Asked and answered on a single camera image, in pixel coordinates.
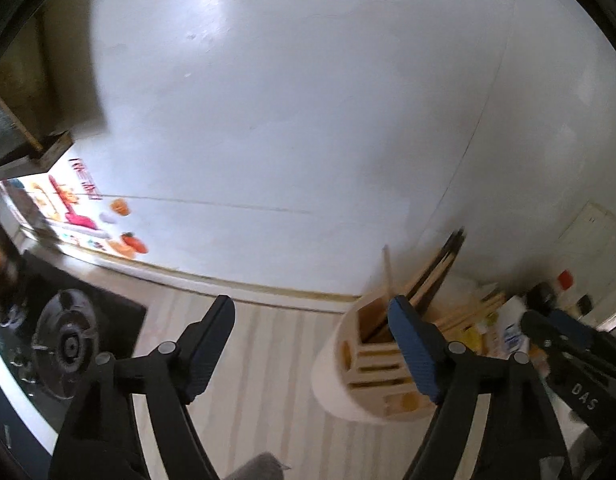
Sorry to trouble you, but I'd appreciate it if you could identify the black glass gas stove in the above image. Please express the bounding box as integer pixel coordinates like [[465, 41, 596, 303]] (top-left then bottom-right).
[[0, 245, 148, 436]]

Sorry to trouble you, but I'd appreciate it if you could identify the white cabinet door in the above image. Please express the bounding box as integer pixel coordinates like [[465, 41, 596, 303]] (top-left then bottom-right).
[[558, 202, 616, 331]]

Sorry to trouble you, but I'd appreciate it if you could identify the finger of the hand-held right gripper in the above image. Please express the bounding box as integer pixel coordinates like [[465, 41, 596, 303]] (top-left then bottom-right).
[[520, 310, 616, 428], [550, 309, 616, 367]]

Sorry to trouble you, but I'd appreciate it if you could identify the colourful wall sticker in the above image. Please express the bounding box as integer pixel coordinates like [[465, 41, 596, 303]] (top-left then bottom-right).
[[0, 157, 151, 261]]

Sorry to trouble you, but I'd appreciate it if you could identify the wooden wall rack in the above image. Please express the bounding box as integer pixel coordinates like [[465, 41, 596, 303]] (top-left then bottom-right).
[[0, 82, 73, 171]]

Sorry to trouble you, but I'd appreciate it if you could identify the stove burner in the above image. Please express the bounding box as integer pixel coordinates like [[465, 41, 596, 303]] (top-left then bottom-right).
[[30, 289, 116, 401]]

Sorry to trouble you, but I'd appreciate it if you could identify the white utensil holder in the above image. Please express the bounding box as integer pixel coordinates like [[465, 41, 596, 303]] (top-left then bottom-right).
[[312, 287, 439, 426]]

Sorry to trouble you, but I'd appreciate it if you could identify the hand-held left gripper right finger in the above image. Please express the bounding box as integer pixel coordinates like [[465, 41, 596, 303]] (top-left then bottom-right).
[[387, 295, 575, 480]]

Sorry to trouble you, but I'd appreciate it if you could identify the striped cat print mat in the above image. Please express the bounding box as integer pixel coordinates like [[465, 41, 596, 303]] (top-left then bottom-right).
[[128, 287, 489, 480]]

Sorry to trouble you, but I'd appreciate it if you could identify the yellow sponge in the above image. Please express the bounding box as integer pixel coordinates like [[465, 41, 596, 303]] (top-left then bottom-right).
[[458, 327, 484, 353]]

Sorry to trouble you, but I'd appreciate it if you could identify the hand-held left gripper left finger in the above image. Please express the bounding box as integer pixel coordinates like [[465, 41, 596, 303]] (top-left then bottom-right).
[[48, 294, 237, 480]]

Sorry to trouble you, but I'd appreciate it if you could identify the white bottle blue label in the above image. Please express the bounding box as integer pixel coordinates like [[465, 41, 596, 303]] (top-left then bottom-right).
[[488, 295, 531, 356]]

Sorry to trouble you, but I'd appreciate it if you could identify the dark bottle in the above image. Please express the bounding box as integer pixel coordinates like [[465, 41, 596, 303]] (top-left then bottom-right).
[[528, 282, 556, 311]]

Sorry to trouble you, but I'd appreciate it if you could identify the wooden chopstick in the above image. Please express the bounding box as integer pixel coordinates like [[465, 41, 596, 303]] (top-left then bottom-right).
[[408, 252, 456, 306], [438, 292, 506, 326]]

